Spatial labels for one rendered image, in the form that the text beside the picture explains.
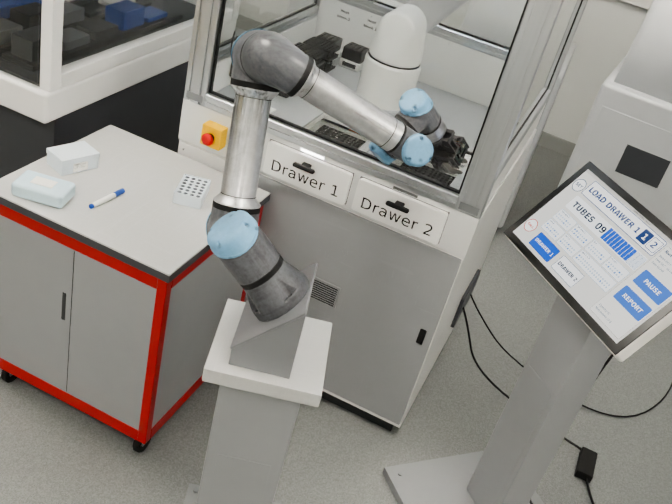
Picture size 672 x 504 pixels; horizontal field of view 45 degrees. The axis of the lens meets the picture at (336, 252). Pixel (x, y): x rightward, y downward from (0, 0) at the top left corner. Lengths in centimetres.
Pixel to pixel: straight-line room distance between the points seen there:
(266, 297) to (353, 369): 104
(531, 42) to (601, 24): 323
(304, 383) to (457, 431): 126
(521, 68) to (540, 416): 99
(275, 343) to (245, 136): 48
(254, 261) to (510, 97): 87
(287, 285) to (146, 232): 61
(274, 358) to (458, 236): 80
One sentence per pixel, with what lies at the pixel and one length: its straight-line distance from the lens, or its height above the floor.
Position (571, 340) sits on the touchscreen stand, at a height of 80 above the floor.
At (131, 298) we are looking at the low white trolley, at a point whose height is 61.
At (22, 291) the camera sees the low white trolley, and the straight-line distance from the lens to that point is 258.
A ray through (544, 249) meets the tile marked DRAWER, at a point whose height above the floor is 100.
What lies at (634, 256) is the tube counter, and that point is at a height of 111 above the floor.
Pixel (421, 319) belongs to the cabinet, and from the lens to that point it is 261.
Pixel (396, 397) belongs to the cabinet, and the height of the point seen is 19.
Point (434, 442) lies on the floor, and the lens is 300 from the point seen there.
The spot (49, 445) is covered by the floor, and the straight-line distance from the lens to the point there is 273.
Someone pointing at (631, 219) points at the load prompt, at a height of 116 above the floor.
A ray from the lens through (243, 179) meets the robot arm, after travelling 191.
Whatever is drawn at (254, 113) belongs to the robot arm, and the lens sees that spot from 189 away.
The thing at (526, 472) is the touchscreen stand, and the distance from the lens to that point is 261.
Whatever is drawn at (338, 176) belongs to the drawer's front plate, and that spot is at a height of 91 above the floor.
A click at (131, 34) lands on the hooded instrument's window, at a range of 299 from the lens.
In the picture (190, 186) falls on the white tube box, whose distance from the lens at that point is 248.
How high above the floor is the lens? 204
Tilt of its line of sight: 33 degrees down
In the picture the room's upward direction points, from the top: 15 degrees clockwise
